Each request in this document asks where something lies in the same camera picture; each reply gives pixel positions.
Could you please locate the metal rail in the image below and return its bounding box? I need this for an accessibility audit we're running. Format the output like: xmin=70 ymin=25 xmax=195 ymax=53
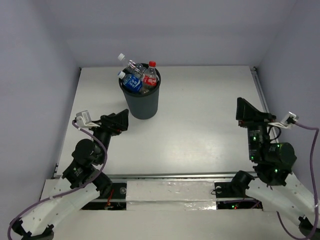
xmin=250 ymin=66 xmax=288 ymax=171
xmin=51 ymin=171 xmax=288 ymax=180

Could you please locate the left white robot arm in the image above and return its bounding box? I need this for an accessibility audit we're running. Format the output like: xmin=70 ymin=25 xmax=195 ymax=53
xmin=7 ymin=109 xmax=129 ymax=240

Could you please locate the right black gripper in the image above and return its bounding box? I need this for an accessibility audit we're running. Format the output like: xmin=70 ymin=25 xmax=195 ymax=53
xmin=234 ymin=95 xmax=274 ymax=160

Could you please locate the blue label water bottle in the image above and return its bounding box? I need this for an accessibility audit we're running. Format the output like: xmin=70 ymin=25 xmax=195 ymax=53
xmin=117 ymin=71 xmax=143 ymax=93

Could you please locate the metal rail right side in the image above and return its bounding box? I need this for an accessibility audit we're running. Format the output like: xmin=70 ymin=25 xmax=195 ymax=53
xmin=250 ymin=66 xmax=288 ymax=171

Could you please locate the red label clear bottle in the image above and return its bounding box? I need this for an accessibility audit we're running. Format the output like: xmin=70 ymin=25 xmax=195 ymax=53
xmin=141 ymin=61 xmax=158 ymax=94

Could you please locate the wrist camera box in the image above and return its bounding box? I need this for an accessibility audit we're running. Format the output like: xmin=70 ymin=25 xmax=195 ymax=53
xmin=75 ymin=110 xmax=99 ymax=129
xmin=269 ymin=111 xmax=299 ymax=129

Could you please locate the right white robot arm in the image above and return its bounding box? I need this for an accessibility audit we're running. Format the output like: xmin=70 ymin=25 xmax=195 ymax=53
xmin=230 ymin=97 xmax=320 ymax=240

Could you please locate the metal rail front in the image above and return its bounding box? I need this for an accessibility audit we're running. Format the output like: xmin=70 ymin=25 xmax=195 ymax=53
xmin=51 ymin=171 xmax=288 ymax=180

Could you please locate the clear unlabelled plastic bottle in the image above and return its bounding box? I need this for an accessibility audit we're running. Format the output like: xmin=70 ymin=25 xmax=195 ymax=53
xmin=117 ymin=53 xmax=147 ymax=78

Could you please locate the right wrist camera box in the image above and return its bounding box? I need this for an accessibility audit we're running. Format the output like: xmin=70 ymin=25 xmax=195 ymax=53
xmin=269 ymin=111 xmax=299 ymax=129

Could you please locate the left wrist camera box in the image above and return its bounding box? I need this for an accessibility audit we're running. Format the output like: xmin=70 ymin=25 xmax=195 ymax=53
xmin=75 ymin=110 xmax=99 ymax=129

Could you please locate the black plastic waste bin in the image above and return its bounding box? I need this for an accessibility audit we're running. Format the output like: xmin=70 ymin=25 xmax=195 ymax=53
xmin=118 ymin=63 xmax=161 ymax=120

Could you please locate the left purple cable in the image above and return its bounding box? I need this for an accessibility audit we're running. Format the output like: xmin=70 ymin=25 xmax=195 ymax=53
xmin=7 ymin=120 xmax=109 ymax=240

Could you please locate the purple cable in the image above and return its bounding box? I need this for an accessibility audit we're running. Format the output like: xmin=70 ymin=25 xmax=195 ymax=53
xmin=276 ymin=122 xmax=320 ymax=240
xmin=7 ymin=120 xmax=109 ymax=240

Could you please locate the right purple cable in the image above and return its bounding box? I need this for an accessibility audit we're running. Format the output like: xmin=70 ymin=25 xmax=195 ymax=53
xmin=276 ymin=122 xmax=320 ymax=240

